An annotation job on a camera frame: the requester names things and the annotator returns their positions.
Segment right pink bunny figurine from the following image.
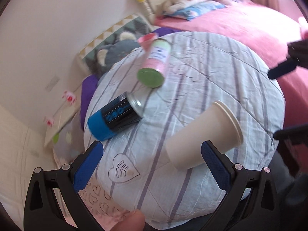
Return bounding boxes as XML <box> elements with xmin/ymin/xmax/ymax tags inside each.
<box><xmin>62</xmin><ymin>90</ymin><xmax>77</xmax><ymax>105</ymax></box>

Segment small pink cup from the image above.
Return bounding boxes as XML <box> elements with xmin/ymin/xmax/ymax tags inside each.
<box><xmin>137</xmin><ymin>32</ymin><xmax>158</xmax><ymax>51</ymax></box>

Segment heart pattern bed sheet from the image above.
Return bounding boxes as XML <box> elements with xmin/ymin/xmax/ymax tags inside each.
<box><xmin>54</xmin><ymin>149</ymin><xmax>131</xmax><ymax>224</ymax></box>

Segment left pink bunny figurine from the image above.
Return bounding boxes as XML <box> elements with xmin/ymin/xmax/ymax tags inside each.
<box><xmin>43</xmin><ymin>116</ymin><xmax>54</xmax><ymax>128</ymax></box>

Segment white paper cup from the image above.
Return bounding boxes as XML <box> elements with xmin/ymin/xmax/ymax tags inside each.
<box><xmin>166</xmin><ymin>101</ymin><xmax>243</xmax><ymax>171</ymax></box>

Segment striped round table cover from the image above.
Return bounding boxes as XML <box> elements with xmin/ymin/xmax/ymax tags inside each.
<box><xmin>83</xmin><ymin>31</ymin><xmax>286</xmax><ymax>231</ymax></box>

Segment pink green cylinder tin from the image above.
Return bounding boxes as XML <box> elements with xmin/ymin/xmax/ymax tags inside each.
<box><xmin>137</xmin><ymin>38</ymin><xmax>172</xmax><ymax>88</ymax></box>

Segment pink fleece bedspread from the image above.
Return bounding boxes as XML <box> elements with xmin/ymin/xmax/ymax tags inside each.
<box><xmin>155</xmin><ymin>0</ymin><xmax>307</xmax><ymax>127</ymax></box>

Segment person's left hand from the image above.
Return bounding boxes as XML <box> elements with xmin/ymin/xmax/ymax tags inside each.
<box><xmin>111</xmin><ymin>209</ymin><xmax>145</xmax><ymax>231</ymax></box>

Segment cream bedside shelf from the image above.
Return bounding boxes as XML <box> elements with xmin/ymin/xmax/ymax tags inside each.
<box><xmin>44</xmin><ymin>85</ymin><xmax>81</xmax><ymax>147</ymax></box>

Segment wall switch plate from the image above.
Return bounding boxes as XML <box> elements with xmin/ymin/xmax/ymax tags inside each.
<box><xmin>45</xmin><ymin>75</ymin><xmax>59</xmax><ymax>92</ymax></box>

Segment purple cushion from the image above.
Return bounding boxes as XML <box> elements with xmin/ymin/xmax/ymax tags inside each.
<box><xmin>80</xmin><ymin>27</ymin><xmax>181</xmax><ymax>130</ymax></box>

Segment white wardrobe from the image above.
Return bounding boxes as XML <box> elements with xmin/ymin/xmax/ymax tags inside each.
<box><xmin>1</xmin><ymin>107</ymin><xmax>56</xmax><ymax>228</ymax></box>

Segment pink bunny figurine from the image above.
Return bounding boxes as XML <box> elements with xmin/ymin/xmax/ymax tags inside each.
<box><xmin>43</xmin><ymin>116</ymin><xmax>54</xmax><ymax>128</ymax></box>
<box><xmin>62</xmin><ymin>90</ymin><xmax>77</xmax><ymax>105</ymax></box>

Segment blue cartoon pillow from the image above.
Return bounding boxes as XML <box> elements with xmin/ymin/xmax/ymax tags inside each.
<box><xmin>164</xmin><ymin>1</ymin><xmax>226</xmax><ymax>21</ymax></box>

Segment blue black metal can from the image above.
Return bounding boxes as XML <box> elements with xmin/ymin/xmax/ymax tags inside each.
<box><xmin>88</xmin><ymin>92</ymin><xmax>143</xmax><ymax>141</ymax></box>

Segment grey cat plush cushion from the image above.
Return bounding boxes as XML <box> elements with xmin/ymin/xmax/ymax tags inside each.
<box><xmin>90</xmin><ymin>31</ymin><xmax>140</xmax><ymax>77</ymax></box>

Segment patchwork triangle quilt cushion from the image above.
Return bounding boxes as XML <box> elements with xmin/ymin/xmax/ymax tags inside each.
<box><xmin>78</xmin><ymin>14</ymin><xmax>153</xmax><ymax>62</ymax></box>

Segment grey flower pillow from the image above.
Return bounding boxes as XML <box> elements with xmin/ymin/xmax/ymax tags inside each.
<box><xmin>52</xmin><ymin>116</ymin><xmax>85</xmax><ymax>166</ymax></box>

